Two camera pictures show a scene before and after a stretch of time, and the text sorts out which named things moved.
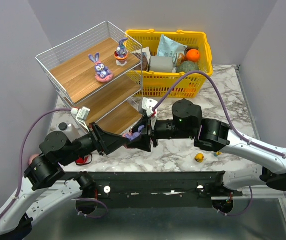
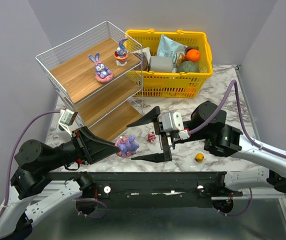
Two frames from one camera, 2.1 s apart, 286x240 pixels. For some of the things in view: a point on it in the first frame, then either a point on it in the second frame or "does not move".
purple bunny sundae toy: (121, 54) does not move
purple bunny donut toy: (103, 74) does not move
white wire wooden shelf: (101, 70) does not move
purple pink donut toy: (131, 135) → (127, 145)
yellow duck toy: (199, 157) does not move
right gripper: (152, 131) → (164, 137)
